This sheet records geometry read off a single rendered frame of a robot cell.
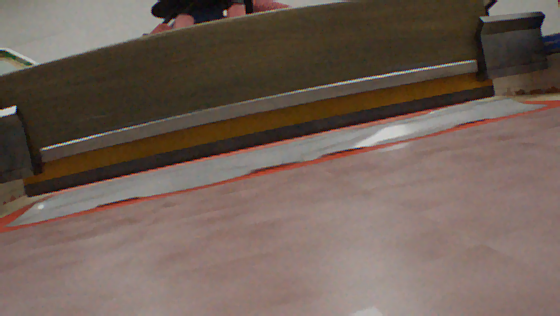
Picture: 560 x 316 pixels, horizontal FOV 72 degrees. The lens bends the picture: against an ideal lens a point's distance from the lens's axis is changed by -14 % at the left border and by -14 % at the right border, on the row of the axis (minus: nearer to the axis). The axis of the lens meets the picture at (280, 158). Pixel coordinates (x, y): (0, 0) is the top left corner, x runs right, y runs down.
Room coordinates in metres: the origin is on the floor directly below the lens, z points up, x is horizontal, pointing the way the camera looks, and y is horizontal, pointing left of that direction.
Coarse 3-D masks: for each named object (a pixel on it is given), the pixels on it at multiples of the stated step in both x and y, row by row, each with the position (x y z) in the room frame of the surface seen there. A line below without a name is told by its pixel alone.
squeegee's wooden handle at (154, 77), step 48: (384, 0) 0.34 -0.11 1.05; (432, 0) 0.35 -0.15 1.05; (480, 0) 0.35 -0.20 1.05; (96, 48) 0.32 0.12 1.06; (144, 48) 0.32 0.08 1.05; (192, 48) 0.32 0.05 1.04; (240, 48) 0.33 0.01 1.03; (288, 48) 0.33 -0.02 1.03; (336, 48) 0.34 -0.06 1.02; (384, 48) 0.34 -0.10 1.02; (432, 48) 0.35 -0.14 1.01; (0, 96) 0.30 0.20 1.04; (48, 96) 0.31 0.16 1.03; (96, 96) 0.31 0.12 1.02; (144, 96) 0.32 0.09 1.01; (192, 96) 0.32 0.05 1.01; (240, 96) 0.33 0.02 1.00; (48, 144) 0.31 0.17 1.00
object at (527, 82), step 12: (552, 60) 0.34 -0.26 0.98; (528, 72) 0.38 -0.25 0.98; (540, 72) 0.36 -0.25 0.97; (552, 72) 0.35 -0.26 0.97; (504, 84) 0.42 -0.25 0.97; (516, 84) 0.40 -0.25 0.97; (528, 84) 0.38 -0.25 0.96; (540, 84) 0.36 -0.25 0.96; (552, 84) 0.35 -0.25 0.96; (0, 192) 0.36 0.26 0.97; (12, 192) 0.38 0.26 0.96; (24, 192) 0.41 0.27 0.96; (0, 204) 0.35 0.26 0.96
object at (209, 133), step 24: (360, 96) 0.35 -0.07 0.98; (384, 96) 0.35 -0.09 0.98; (408, 96) 0.35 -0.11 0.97; (432, 96) 0.36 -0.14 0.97; (240, 120) 0.33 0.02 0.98; (264, 120) 0.34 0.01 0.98; (288, 120) 0.34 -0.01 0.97; (312, 120) 0.34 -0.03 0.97; (120, 144) 0.32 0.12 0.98; (144, 144) 0.32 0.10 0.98; (168, 144) 0.33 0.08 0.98; (192, 144) 0.33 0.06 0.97; (48, 168) 0.31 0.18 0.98; (72, 168) 0.32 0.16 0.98
